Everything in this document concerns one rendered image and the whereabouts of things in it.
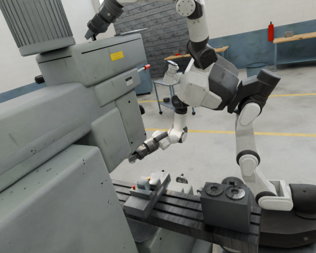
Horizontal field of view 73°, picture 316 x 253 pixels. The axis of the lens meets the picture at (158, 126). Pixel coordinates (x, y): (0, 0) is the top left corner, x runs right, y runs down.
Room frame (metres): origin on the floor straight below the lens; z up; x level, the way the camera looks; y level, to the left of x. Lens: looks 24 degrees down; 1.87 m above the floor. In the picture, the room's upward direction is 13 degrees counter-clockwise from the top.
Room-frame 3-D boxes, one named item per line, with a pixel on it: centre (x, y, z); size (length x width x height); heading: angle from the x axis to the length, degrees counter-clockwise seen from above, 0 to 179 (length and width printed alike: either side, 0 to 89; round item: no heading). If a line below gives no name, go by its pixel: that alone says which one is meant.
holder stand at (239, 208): (0.80, -0.25, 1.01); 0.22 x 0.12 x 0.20; 58
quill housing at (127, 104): (1.10, 0.20, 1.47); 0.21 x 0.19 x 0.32; 57
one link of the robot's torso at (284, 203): (1.10, -0.67, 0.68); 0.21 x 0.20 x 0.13; 68
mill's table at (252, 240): (1.07, 0.14, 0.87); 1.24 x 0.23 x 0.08; 57
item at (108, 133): (0.95, 0.31, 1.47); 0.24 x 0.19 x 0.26; 57
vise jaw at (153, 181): (1.14, 0.14, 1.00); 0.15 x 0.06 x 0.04; 56
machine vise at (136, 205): (1.12, 0.16, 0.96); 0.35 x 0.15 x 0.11; 146
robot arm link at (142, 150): (1.16, 0.12, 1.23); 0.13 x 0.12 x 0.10; 32
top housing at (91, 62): (1.10, 0.21, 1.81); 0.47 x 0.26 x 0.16; 147
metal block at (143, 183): (1.09, 0.17, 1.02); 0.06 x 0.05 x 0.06; 56
